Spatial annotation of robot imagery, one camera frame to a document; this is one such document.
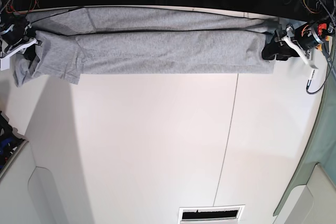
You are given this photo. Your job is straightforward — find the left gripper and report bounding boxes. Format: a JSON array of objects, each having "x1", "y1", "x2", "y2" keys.
[{"x1": 261, "y1": 20, "x2": 331, "y2": 61}]

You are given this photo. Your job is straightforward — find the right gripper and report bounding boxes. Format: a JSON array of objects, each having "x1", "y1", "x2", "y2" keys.
[{"x1": 1, "y1": 16, "x2": 38, "y2": 62}]

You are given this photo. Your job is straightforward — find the grey t-shirt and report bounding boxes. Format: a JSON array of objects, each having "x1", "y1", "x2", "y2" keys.
[{"x1": 14, "y1": 7, "x2": 279, "y2": 87}]

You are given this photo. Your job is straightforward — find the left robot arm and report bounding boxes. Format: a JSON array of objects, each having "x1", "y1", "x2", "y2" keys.
[{"x1": 261, "y1": 0, "x2": 335, "y2": 61}]

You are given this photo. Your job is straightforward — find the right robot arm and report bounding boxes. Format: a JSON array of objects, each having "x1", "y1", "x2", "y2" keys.
[{"x1": 1, "y1": 0, "x2": 38, "y2": 70}]

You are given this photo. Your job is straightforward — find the blue black clutter pile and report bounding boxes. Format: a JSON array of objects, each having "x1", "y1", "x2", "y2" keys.
[{"x1": 0, "y1": 111, "x2": 25, "y2": 171}]

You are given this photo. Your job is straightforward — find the white vent grille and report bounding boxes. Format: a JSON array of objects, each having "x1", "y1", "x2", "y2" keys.
[{"x1": 177, "y1": 205, "x2": 245, "y2": 224}]

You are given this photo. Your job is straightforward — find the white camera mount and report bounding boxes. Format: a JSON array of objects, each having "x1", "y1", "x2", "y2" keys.
[
  {"x1": 1, "y1": 38, "x2": 41, "y2": 71},
  {"x1": 283, "y1": 36, "x2": 318, "y2": 71}
]

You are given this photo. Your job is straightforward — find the orange handled scissors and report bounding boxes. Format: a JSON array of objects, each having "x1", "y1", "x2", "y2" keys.
[{"x1": 319, "y1": 44, "x2": 335, "y2": 80}]

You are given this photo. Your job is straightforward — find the braided camera cable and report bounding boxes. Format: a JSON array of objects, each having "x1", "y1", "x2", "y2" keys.
[{"x1": 306, "y1": 0, "x2": 336, "y2": 95}]

